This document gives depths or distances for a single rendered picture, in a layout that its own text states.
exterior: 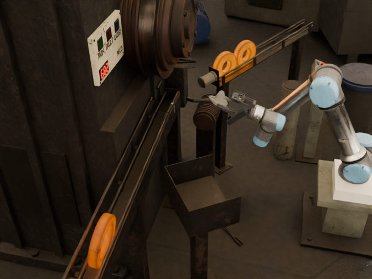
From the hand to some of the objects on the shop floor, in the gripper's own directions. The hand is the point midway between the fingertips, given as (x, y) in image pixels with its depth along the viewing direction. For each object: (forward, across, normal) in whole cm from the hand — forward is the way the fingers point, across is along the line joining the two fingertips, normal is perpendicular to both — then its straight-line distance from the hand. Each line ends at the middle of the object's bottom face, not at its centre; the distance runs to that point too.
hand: (210, 98), depth 215 cm
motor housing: (-16, -31, +74) cm, 81 cm away
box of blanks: (-125, -243, +38) cm, 276 cm away
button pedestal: (-73, -66, +55) cm, 113 cm away
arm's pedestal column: (-91, -8, +49) cm, 104 cm away
